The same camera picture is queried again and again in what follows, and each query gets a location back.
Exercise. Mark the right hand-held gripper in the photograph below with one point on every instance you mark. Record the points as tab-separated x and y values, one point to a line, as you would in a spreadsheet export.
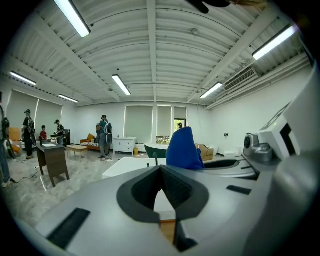
272	140

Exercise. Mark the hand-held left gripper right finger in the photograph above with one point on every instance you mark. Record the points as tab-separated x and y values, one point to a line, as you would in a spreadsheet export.
220	200

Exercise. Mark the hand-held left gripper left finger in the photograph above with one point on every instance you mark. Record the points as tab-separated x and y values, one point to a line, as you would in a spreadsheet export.
105	195

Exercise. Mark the blue cloth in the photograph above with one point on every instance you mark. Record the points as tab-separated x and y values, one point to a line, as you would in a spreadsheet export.
182	150

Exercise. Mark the white drawer cabinet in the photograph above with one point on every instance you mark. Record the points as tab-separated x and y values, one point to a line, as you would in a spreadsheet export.
125	146

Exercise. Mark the white egg-shaped toilet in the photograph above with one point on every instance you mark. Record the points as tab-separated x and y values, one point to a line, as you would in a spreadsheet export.
215	150

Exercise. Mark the open cardboard box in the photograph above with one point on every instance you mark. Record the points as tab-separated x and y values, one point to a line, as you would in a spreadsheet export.
206	152

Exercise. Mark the white bathtub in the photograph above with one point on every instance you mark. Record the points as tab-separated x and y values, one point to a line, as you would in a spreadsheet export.
130	166

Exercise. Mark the yellow bin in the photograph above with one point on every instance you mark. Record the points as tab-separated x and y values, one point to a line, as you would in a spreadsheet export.
136	151

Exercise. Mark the light wooden coffee table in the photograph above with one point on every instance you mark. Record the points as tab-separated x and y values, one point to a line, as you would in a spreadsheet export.
77	148

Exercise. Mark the orange sofa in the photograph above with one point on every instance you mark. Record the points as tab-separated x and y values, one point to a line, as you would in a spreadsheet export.
88	140

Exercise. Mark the dark wooden vanity desk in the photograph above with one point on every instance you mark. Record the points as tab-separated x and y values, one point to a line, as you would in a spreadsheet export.
53	160

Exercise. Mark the green bathtub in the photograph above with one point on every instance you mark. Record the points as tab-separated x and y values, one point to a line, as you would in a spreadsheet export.
155	150

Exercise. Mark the short white roller blind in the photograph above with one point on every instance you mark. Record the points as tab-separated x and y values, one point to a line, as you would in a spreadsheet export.
180	113

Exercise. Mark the wide white roller blind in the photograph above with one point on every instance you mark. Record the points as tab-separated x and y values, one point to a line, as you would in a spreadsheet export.
138	123

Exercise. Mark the ceiling tube light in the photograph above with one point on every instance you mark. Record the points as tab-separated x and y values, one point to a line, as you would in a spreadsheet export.
121	85
273	42
73	17
68	98
23	78
211	90

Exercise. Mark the narrow white roller blind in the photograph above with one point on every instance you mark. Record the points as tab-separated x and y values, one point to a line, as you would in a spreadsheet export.
164	120

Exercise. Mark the white ceiling air vent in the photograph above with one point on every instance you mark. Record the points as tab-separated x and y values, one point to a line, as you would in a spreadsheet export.
240	78

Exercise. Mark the large grey roller blind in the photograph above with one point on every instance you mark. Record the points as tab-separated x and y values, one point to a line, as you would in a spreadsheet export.
22	110
48	113

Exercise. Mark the ceiling smoke detector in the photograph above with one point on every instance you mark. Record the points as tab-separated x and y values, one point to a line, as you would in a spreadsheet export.
195	31

